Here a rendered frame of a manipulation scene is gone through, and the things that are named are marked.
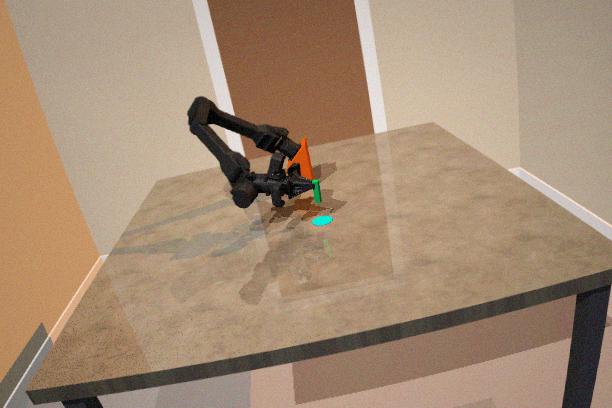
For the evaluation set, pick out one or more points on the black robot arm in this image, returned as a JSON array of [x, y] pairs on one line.
[[245, 184]]

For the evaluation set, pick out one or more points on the green rectangular post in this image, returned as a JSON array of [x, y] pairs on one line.
[[316, 191]]

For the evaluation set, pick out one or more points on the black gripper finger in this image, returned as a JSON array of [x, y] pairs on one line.
[[299, 178], [295, 187]]

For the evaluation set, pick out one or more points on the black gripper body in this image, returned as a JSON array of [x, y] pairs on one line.
[[278, 187]]

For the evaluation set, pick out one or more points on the teal circle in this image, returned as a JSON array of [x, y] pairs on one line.
[[322, 220]]

